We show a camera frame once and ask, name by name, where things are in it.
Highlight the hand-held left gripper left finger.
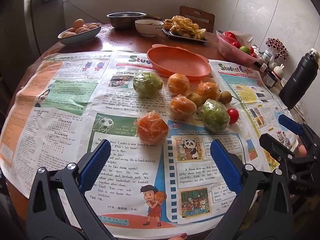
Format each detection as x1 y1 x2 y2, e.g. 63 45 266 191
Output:
26 139 112 240

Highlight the orange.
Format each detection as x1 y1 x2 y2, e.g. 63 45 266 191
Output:
197 81 220 104
167 73 190 96
169 94 197 120
136 111 169 145

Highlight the brown longan with stem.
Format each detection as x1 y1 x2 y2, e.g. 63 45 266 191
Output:
219 91 241 104

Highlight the white pill bottle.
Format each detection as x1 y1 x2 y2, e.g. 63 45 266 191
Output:
262 49 274 64

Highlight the pile of fried food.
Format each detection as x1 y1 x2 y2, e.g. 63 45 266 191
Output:
163 15 207 40

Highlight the pile of red tomatoes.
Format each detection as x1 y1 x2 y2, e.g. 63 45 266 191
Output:
224 31 258 59

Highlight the pile of brown eggs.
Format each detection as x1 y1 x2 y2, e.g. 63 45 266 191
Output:
64 19 99 38

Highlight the stainless steel basin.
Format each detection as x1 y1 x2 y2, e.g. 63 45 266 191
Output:
107 12 147 29

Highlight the oval enamel dish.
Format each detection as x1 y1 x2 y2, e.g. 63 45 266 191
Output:
58 23 102 47

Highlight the red cherry tomato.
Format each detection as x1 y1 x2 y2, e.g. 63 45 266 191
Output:
227 108 240 125

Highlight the person's left hand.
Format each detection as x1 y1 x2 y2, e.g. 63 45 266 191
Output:
166 232 188 240

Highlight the grey cabinet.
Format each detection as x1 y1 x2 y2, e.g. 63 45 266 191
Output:
24 0 66 57

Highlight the large colourful newspaper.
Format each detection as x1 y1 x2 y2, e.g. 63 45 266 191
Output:
0 51 253 238

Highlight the green apple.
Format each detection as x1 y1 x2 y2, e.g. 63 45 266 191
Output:
132 71 163 99
199 99 230 133

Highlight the black thermos bottle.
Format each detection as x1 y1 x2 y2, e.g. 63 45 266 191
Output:
279 48 320 110

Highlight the white and red plastic bag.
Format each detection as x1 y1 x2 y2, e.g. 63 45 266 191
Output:
216 29 254 46

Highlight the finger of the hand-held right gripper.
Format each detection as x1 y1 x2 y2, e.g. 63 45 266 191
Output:
259 133 317 172
278 114 320 153

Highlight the white rabbit figurine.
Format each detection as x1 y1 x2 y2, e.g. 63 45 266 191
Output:
272 64 285 79

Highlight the wooden chair with cutout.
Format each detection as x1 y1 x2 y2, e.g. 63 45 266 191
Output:
179 6 215 33

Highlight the small glass jar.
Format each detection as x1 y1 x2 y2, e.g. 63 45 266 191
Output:
262 69 278 88

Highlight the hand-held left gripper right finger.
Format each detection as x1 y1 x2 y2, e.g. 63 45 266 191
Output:
210 139 294 240

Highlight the small colourful newspaper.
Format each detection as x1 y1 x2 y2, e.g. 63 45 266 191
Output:
209 59 300 173

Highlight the orange plastic plate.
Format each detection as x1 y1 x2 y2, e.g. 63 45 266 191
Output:
147 44 212 80

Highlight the pink plastic container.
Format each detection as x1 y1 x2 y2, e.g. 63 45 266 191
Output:
216 34 260 65

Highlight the white ceramic bowl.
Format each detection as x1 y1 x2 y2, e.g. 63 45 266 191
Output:
135 19 165 37

